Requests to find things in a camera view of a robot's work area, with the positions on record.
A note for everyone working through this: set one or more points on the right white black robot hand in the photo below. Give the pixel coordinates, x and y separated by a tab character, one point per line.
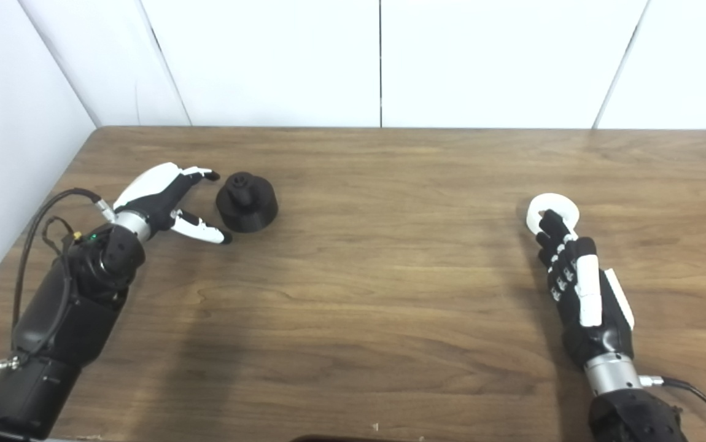
589	294

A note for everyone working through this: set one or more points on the round black stepped part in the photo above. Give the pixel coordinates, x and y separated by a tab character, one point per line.
255	212

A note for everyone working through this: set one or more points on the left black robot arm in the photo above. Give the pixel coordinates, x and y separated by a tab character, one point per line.
64	319

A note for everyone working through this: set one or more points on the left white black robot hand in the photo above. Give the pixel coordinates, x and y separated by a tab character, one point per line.
153	199

